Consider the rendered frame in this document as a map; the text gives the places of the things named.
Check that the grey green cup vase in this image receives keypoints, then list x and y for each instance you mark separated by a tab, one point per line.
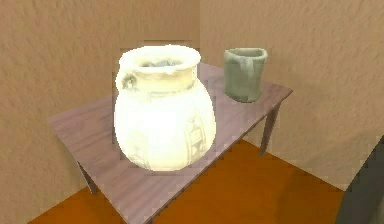
244	76

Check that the brown wooden side table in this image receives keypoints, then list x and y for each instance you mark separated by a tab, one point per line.
100	133

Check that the large white round vase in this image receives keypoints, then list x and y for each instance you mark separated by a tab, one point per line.
160	126

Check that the dark grey curved object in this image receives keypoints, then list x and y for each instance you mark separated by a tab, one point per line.
365	193

